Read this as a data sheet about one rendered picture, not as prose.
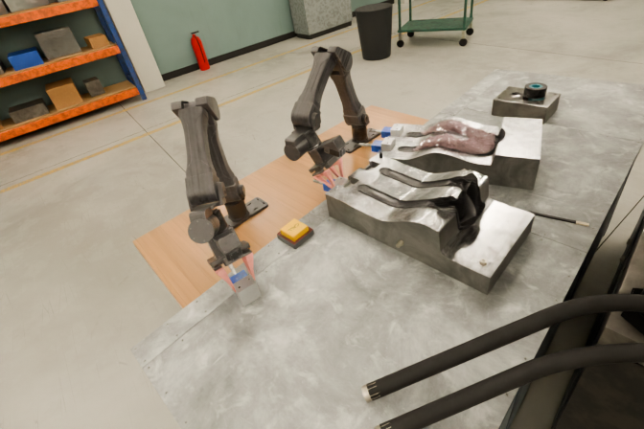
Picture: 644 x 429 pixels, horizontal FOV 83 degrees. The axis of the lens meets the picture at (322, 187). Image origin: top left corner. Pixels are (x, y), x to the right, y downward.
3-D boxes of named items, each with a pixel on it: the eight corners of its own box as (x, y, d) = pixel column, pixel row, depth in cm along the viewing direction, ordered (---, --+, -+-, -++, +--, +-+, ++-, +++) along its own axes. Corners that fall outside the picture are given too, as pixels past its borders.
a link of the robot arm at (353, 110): (361, 128, 143) (338, 59, 118) (346, 127, 146) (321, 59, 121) (367, 118, 145) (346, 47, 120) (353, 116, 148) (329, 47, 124)
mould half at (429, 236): (329, 215, 115) (322, 181, 107) (379, 175, 129) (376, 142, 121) (487, 295, 84) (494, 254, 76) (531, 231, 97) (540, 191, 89)
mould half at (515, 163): (376, 169, 132) (374, 142, 126) (397, 135, 150) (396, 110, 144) (533, 190, 110) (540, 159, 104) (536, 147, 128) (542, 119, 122)
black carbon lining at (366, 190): (354, 195, 110) (350, 169, 105) (385, 169, 119) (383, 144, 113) (464, 241, 88) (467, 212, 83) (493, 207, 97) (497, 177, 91)
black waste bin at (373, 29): (352, 58, 507) (347, 11, 471) (377, 49, 527) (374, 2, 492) (376, 64, 473) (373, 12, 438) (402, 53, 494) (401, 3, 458)
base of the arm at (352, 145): (381, 116, 149) (368, 112, 154) (347, 136, 140) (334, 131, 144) (382, 133, 154) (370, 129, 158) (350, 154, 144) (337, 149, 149)
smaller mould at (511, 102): (491, 115, 152) (493, 99, 148) (506, 101, 160) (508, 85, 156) (543, 124, 139) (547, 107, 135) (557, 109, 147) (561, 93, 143)
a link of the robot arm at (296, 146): (306, 163, 110) (299, 126, 103) (283, 159, 114) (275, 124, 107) (325, 146, 117) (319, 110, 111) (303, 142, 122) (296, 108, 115)
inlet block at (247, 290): (224, 276, 101) (218, 262, 98) (241, 266, 103) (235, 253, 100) (243, 306, 91) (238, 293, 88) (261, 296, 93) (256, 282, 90)
